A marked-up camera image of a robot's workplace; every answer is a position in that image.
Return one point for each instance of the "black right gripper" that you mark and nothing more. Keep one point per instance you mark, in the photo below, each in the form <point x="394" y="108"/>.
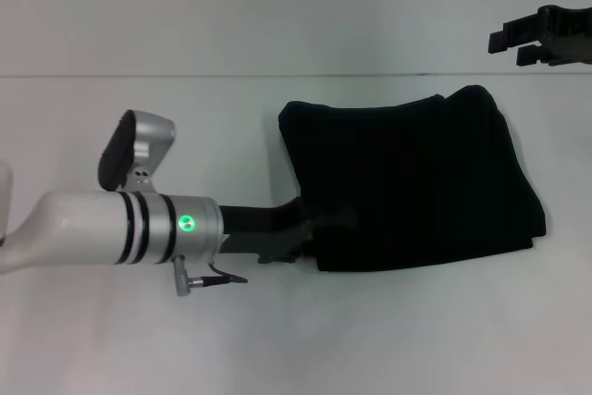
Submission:
<point x="571" y="34"/>

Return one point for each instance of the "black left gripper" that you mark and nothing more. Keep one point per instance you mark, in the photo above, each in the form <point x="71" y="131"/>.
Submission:
<point x="263" y="228"/>

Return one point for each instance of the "black t-shirt with white print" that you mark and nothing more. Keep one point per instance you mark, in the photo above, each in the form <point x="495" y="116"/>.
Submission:
<point x="416" y="182"/>

